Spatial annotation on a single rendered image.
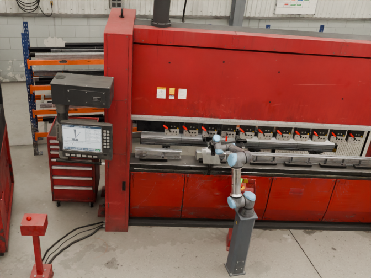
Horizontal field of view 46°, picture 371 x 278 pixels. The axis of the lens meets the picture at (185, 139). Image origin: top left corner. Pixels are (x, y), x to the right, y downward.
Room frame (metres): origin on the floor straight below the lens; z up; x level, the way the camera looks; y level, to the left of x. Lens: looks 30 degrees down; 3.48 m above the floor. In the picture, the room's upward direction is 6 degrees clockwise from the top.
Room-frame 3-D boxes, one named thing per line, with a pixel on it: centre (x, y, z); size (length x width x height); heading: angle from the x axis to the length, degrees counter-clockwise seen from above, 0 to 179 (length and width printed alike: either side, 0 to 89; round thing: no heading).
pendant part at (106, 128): (3.34, 0.87, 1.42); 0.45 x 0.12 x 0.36; 92
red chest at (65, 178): (4.23, 1.26, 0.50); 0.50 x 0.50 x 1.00; 6
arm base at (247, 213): (3.31, -0.66, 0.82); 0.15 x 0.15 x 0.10
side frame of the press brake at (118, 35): (4.11, 0.72, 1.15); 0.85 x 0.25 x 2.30; 6
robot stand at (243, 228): (3.31, -0.66, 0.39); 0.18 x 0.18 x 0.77; 18
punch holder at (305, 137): (4.15, -1.24, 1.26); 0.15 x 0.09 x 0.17; 96
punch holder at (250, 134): (4.09, -0.64, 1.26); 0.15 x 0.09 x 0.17; 96
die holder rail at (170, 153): (3.99, 0.28, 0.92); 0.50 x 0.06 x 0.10; 96
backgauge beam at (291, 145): (4.39, -0.63, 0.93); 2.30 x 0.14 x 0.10; 96
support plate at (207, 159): (3.90, -0.28, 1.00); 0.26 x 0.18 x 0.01; 6
